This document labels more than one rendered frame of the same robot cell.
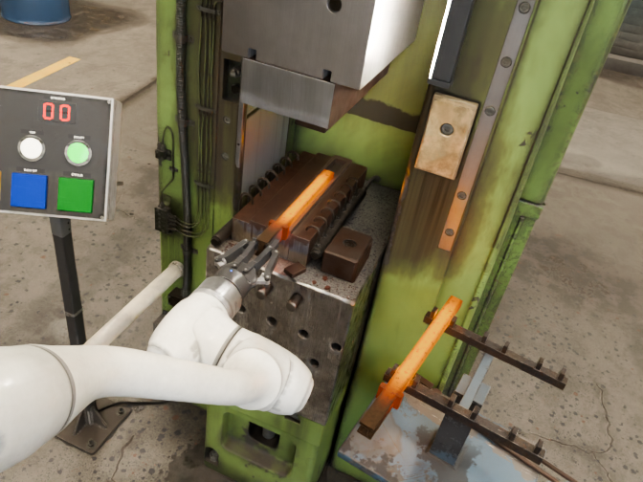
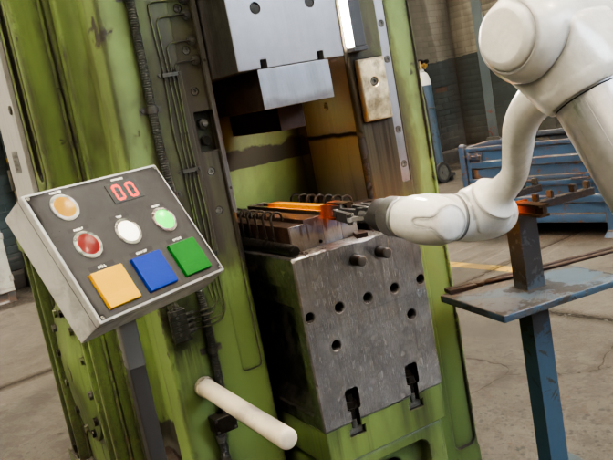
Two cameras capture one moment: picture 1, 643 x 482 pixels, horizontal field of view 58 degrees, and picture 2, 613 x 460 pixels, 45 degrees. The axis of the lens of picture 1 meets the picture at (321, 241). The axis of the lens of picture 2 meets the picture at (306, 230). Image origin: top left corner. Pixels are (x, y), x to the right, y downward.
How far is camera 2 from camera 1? 155 cm
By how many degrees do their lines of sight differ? 48
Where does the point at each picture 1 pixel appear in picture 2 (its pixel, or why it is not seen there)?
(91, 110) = (147, 179)
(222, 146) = (213, 201)
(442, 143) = (376, 92)
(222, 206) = (231, 267)
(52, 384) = not seen: hidden behind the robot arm
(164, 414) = not seen: outside the picture
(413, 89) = not seen: hidden behind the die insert
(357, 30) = (328, 13)
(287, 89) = (297, 79)
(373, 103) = (248, 151)
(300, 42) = (296, 37)
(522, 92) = (396, 38)
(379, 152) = (270, 191)
